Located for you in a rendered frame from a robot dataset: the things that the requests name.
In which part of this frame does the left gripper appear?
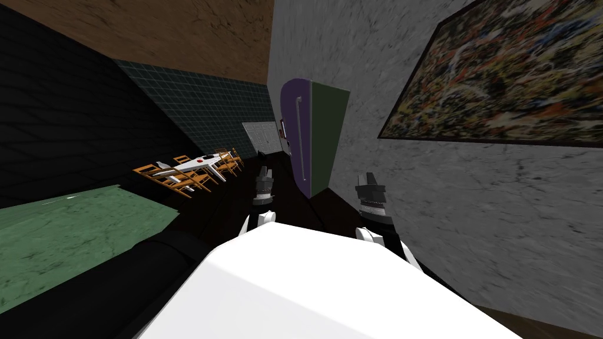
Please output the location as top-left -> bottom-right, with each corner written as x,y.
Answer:
254,166 -> 276,192

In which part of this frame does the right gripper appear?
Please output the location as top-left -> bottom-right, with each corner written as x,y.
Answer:
354,172 -> 387,203

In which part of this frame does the white panelled door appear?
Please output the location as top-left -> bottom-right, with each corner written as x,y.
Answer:
241,121 -> 284,155

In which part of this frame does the purple fridge door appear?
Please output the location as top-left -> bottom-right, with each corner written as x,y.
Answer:
280,78 -> 313,200

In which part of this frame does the dark green fridge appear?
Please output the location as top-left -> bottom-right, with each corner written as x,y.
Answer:
309,81 -> 351,199

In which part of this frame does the white dining table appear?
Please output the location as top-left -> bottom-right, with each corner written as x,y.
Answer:
151,153 -> 223,192

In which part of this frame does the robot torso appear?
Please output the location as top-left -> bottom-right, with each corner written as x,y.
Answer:
135,221 -> 525,339

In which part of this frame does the large colourful abstract painting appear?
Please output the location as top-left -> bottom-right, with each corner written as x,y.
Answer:
377,0 -> 603,149

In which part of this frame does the grey fridge door handle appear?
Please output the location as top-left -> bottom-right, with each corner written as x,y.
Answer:
294,96 -> 309,183

